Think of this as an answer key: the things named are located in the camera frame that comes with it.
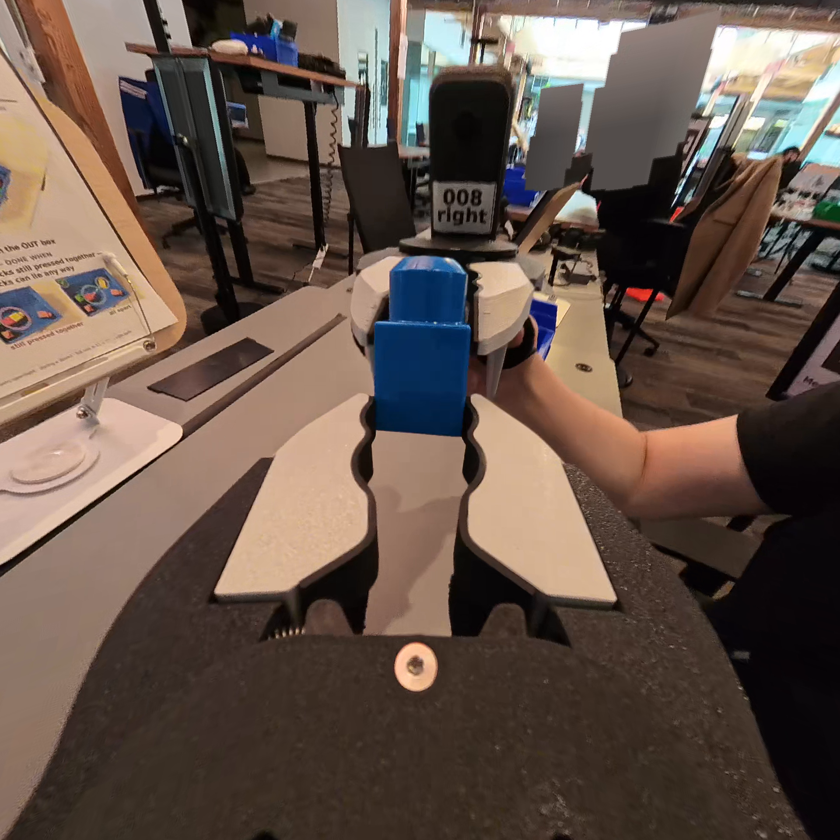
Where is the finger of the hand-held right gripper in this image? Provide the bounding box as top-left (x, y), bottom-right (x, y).
top-left (349, 256), bottom-right (395, 389)
top-left (467, 262), bottom-right (537, 403)

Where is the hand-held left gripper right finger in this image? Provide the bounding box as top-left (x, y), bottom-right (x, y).
top-left (458, 394), bottom-right (619, 621)

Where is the person's black shirt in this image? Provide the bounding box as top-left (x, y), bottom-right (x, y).
top-left (705, 384), bottom-right (840, 840)

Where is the blue plastic bin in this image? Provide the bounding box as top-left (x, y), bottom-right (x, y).
top-left (504, 166), bottom-right (547, 209)
top-left (528, 297), bottom-right (560, 361)
top-left (230, 29), bottom-right (300, 68)

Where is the brown coat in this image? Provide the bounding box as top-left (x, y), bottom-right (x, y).
top-left (666, 154), bottom-right (784, 321)

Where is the blue mega block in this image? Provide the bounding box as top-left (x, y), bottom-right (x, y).
top-left (372, 256), bottom-right (475, 438)

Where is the printed instruction sheet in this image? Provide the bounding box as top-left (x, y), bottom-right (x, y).
top-left (0, 56), bottom-right (179, 403)

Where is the wooden standing desk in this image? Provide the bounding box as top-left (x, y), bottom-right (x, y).
top-left (125, 42), bottom-right (361, 263)

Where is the blue jacket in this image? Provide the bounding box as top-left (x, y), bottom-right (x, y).
top-left (118, 75), bottom-right (173, 191)

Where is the wooden display board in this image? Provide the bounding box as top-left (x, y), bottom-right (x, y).
top-left (0, 46), bottom-right (188, 421)

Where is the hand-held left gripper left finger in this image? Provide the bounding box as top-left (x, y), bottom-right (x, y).
top-left (214, 392), bottom-right (380, 618)

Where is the person's right forearm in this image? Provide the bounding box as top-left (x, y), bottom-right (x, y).
top-left (525, 367), bottom-right (772, 522)

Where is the black office chair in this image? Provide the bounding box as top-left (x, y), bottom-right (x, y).
top-left (600, 282), bottom-right (664, 389)

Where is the black rectangular pad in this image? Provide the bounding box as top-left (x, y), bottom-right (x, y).
top-left (147, 338), bottom-right (274, 401)

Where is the person's right hand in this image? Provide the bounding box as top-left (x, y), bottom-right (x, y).
top-left (466, 317), bottom-right (553, 422)

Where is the wooden post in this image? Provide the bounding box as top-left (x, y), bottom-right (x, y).
top-left (14, 0), bottom-right (140, 204)

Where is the coiled black cable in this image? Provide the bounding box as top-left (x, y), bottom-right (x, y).
top-left (320, 98), bottom-right (343, 206)

